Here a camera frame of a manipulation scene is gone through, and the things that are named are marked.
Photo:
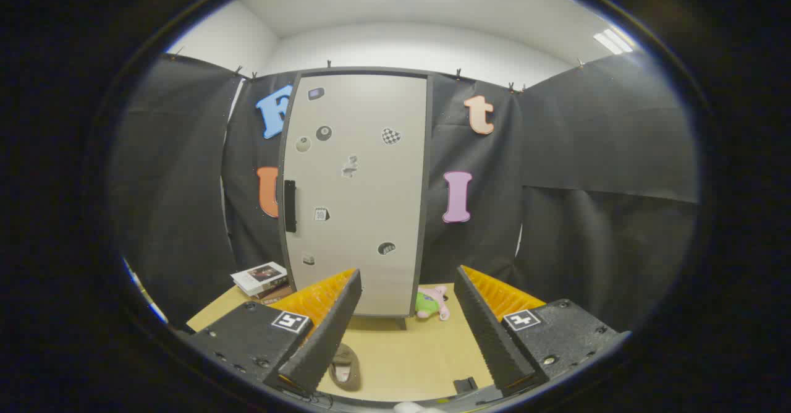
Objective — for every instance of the brown book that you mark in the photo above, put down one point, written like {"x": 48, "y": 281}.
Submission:
{"x": 275, "y": 293}

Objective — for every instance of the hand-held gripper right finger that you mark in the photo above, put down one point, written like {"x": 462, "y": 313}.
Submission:
{"x": 488, "y": 332}

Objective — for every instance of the small ceiling light panel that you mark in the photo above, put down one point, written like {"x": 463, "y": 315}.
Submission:
{"x": 613, "y": 41}

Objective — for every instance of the white book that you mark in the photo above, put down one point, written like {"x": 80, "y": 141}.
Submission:
{"x": 259, "y": 275}

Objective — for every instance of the black backdrop cloth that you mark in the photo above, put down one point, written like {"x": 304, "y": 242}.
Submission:
{"x": 587, "y": 153}

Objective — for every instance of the grey shoe cabinet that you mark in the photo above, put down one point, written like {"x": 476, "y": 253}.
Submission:
{"x": 401, "y": 323}

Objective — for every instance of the brown fluffy shoe with bow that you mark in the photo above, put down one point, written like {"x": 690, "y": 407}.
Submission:
{"x": 346, "y": 370}

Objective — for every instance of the pink and green plush toy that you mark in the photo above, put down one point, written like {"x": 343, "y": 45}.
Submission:
{"x": 426, "y": 303}

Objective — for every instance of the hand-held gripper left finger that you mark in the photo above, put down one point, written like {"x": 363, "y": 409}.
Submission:
{"x": 327, "y": 332}

